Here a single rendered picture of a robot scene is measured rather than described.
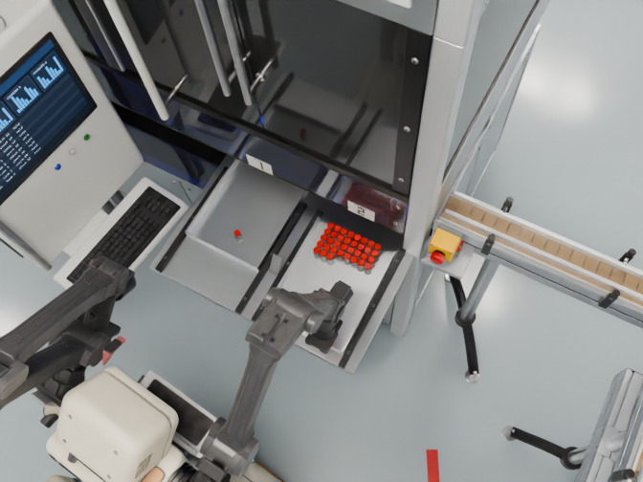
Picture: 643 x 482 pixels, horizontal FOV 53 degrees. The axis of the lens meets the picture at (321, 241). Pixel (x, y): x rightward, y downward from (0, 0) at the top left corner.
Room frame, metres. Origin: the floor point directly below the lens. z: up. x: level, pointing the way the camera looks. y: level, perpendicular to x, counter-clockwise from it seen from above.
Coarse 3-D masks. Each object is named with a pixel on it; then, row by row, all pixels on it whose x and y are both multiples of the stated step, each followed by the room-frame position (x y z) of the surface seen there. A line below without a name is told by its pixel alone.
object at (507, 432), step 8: (504, 432) 0.28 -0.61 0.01; (512, 432) 0.27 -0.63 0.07; (520, 432) 0.26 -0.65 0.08; (528, 432) 0.26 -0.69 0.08; (512, 440) 0.24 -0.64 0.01; (520, 440) 0.23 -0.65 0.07; (528, 440) 0.23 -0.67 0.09; (536, 440) 0.22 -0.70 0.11; (544, 440) 0.22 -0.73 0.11; (544, 448) 0.19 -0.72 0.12; (552, 448) 0.19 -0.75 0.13; (560, 448) 0.18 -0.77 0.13; (568, 448) 0.18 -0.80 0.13; (576, 448) 0.18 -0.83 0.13; (560, 456) 0.15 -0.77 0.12; (568, 464) 0.12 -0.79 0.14
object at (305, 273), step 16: (320, 224) 0.87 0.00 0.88; (304, 240) 0.80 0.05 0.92; (320, 240) 0.81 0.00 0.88; (304, 256) 0.76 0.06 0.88; (384, 256) 0.73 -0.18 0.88; (288, 272) 0.71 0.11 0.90; (304, 272) 0.72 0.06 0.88; (320, 272) 0.71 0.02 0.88; (336, 272) 0.70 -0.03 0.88; (352, 272) 0.70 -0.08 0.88; (384, 272) 0.67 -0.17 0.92; (288, 288) 0.67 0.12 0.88; (304, 288) 0.66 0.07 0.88; (352, 288) 0.64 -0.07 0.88; (368, 288) 0.64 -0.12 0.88; (352, 304) 0.59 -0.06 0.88; (368, 304) 0.58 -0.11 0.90; (352, 320) 0.55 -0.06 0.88; (352, 336) 0.50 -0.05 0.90
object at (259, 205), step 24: (240, 168) 1.10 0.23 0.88; (216, 192) 1.02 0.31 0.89; (240, 192) 1.01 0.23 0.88; (264, 192) 1.00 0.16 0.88; (288, 192) 0.99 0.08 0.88; (216, 216) 0.94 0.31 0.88; (240, 216) 0.93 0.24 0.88; (264, 216) 0.92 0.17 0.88; (288, 216) 0.89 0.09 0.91; (216, 240) 0.86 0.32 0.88; (264, 240) 0.84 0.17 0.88
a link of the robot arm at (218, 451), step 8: (216, 440) 0.21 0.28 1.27; (216, 448) 0.19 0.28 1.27; (224, 448) 0.19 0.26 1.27; (208, 456) 0.18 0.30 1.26; (216, 456) 0.18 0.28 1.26; (224, 456) 0.17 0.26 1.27; (232, 456) 0.17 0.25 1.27; (208, 464) 0.16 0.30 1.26; (216, 464) 0.16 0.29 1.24; (224, 464) 0.16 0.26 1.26; (208, 472) 0.15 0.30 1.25; (216, 472) 0.14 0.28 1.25; (224, 472) 0.14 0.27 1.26; (216, 480) 0.13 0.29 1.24
